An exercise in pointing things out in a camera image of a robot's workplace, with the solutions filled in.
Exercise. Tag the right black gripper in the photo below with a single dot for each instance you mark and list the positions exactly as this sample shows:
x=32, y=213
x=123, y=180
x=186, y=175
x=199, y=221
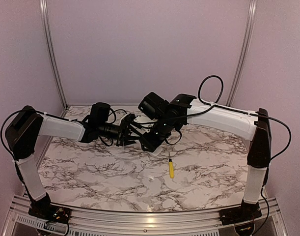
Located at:
x=150, y=144

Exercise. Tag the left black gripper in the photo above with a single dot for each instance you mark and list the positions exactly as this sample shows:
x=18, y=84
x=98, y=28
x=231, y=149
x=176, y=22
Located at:
x=121, y=137

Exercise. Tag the white remote control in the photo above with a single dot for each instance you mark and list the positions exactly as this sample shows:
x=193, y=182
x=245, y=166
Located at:
x=148, y=123

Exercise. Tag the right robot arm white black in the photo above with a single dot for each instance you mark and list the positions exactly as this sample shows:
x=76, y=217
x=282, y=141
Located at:
x=184, y=109

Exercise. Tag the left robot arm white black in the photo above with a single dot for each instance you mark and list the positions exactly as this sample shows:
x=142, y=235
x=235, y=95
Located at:
x=29, y=124

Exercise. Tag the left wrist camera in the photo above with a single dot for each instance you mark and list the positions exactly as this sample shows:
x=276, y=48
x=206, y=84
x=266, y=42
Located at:
x=127, y=120

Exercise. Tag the yellow handled screwdriver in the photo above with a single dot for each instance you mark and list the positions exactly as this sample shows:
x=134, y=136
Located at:
x=171, y=166

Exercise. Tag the front aluminium rail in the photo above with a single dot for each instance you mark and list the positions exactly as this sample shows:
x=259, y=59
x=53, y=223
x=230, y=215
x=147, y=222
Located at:
x=93, y=222

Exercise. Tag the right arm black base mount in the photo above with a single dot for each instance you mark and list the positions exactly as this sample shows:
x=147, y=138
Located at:
x=239, y=214

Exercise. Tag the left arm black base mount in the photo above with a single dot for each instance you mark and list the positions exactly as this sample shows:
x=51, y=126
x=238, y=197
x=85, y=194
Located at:
x=51, y=213

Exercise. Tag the left aluminium frame post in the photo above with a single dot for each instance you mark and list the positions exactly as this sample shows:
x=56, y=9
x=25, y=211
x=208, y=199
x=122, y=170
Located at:
x=51, y=52

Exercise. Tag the aluminium frame post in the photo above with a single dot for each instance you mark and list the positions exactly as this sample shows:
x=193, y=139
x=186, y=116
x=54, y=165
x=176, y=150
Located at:
x=51, y=52
x=244, y=50

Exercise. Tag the right aluminium frame post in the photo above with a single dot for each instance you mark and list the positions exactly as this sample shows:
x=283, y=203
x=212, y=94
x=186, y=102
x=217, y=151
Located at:
x=244, y=50

